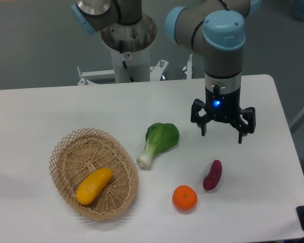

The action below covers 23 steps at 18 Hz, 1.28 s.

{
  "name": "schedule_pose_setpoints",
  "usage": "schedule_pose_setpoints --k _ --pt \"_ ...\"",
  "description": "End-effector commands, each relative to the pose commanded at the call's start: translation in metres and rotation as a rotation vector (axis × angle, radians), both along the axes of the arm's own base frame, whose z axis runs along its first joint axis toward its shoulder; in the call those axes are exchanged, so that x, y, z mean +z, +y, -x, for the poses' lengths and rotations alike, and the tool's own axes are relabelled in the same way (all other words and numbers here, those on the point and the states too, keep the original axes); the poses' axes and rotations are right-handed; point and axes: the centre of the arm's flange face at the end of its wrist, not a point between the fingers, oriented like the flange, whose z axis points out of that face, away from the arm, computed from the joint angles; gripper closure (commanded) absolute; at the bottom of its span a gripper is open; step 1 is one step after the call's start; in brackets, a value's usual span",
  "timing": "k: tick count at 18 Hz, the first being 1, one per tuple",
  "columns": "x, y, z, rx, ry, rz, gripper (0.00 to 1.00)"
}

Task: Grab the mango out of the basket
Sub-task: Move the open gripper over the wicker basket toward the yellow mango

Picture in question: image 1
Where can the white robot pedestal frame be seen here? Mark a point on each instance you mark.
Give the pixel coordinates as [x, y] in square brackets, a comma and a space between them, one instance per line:
[128, 67]

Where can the orange tangerine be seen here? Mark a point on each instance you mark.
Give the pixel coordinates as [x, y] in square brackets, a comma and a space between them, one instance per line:
[184, 198]

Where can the purple sweet potato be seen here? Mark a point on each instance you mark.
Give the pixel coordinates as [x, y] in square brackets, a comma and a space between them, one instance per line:
[213, 178]

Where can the woven wicker basket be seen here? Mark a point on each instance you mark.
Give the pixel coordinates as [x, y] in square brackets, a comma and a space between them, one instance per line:
[84, 151]

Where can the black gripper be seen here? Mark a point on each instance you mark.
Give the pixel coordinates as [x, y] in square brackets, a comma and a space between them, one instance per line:
[224, 108]

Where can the yellow mango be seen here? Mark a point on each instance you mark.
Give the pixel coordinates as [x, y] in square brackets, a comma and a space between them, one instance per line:
[92, 185]

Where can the green bok choy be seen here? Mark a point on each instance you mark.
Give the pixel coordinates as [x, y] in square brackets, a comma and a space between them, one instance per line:
[159, 138]

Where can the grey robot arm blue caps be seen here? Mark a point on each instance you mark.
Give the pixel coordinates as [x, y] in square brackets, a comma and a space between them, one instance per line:
[215, 30]

